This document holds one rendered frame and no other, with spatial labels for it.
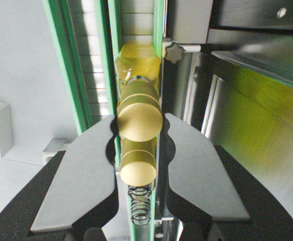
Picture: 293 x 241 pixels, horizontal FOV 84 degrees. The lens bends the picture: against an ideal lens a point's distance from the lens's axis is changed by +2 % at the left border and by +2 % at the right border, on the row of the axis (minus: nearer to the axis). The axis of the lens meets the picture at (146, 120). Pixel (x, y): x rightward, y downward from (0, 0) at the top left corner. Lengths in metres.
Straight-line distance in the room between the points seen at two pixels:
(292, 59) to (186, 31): 0.23
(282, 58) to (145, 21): 0.25
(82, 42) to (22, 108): 0.38
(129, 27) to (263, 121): 0.29
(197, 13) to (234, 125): 0.25
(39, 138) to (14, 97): 0.17
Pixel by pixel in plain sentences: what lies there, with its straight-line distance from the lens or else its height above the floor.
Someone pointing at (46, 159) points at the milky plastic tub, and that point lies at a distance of 0.67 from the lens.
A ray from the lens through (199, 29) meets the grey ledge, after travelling 0.40.
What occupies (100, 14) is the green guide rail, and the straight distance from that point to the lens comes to 0.30.
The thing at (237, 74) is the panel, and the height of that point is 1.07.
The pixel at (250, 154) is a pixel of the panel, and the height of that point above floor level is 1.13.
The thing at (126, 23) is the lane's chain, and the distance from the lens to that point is 0.38.
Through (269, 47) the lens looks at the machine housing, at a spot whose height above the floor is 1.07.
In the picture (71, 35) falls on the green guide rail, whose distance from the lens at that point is 0.39.
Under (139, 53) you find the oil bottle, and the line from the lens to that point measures 0.22.
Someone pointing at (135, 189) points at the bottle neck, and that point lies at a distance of 0.21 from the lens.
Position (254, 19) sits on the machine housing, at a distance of 0.30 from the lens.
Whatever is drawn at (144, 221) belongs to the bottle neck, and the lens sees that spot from 0.27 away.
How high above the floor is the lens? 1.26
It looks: 59 degrees down
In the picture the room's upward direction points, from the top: 175 degrees clockwise
